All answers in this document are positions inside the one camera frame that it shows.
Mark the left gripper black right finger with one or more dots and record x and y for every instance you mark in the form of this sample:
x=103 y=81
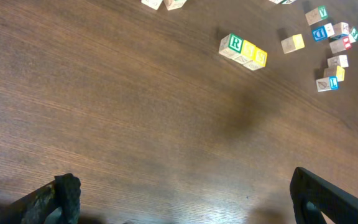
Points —
x=313 y=198

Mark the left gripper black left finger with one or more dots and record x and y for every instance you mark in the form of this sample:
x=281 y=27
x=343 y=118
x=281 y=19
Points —
x=55 y=202

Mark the yellow S block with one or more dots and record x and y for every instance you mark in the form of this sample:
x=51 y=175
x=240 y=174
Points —
x=247 y=53
x=258 y=61

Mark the green R block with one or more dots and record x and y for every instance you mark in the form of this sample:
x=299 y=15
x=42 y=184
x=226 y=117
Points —
x=231 y=46

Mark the blue L block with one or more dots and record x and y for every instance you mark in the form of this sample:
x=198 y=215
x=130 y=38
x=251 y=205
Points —
x=327 y=84

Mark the yellow E block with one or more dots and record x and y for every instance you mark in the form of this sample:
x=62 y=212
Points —
x=292 y=43

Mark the red I block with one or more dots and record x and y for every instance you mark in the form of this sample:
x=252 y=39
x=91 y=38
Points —
x=340 y=45

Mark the blue side plain block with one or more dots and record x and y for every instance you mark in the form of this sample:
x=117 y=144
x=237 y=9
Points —
x=324 y=32

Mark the green J block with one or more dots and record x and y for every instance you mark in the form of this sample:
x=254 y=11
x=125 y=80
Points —
x=353 y=34

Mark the plain block red blue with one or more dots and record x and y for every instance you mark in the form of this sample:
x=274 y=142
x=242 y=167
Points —
x=341 y=30

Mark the green V block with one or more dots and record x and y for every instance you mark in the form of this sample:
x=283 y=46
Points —
x=316 y=15

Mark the plain soccer ball block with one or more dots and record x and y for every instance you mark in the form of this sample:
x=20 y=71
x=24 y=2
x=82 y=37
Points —
x=287 y=1

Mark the green Z block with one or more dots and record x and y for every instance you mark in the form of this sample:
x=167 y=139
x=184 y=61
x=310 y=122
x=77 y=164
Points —
x=276 y=1

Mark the blue P block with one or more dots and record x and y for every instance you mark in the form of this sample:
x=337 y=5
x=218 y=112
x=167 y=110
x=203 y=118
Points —
x=154 y=4

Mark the green N block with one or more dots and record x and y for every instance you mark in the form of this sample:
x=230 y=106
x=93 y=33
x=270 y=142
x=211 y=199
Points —
x=174 y=4

